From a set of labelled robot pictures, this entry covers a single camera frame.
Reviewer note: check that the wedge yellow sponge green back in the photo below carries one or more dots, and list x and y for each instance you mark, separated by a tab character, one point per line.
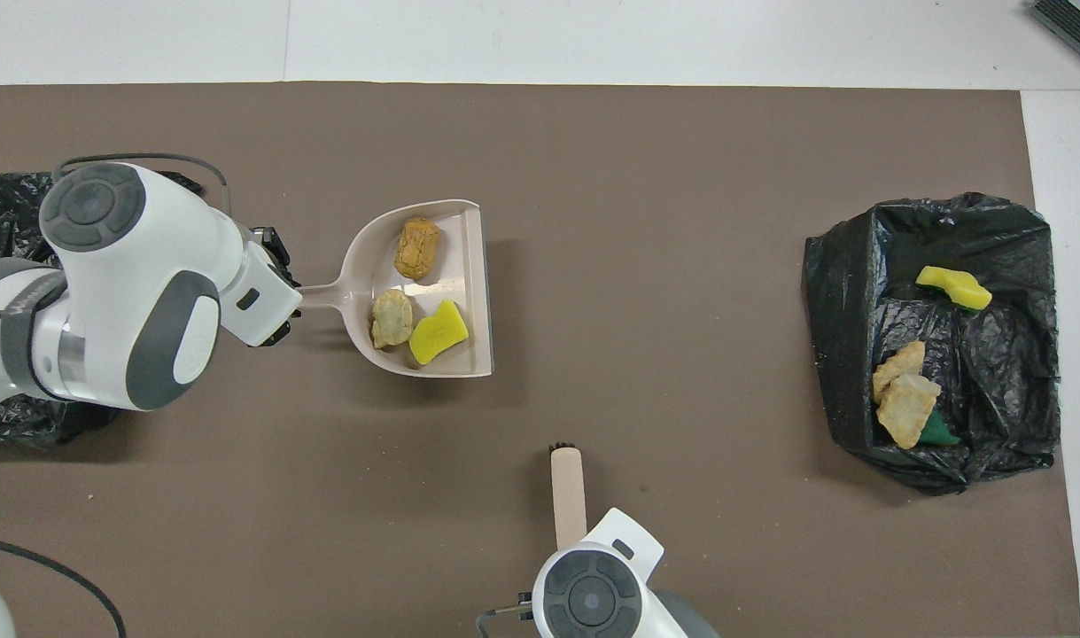
940	432

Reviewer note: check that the striped orange croissant piece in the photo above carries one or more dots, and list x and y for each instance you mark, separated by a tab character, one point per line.
898	363

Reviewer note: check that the crumpled black trash bag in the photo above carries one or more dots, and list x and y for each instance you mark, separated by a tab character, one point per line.
8	221

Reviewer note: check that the brown table mat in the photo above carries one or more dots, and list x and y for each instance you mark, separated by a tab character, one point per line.
540	142

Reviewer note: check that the brown bread roll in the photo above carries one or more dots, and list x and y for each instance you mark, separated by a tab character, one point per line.
417	250

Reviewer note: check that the thick yellow sponge chunk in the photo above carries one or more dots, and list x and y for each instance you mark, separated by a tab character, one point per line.
438	335

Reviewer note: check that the pale beige rock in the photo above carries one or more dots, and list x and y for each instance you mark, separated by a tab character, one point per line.
392	320

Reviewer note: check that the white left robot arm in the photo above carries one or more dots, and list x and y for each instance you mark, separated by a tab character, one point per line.
123	266

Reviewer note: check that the beige plastic dustpan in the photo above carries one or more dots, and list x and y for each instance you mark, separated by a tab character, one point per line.
458	279

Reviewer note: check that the dark ribbed device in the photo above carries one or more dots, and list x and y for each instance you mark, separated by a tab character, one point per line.
1076	22

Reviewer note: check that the beige brush black bristles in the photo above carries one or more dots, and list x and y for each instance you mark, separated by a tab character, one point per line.
568	496

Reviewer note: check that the notched yellow sponge piece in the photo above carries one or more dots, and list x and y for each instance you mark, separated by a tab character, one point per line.
953	287

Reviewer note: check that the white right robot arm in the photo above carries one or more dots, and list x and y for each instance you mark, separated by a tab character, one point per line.
593	594

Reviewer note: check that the open black bag lined bin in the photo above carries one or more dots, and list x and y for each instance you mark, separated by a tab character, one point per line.
1009	372

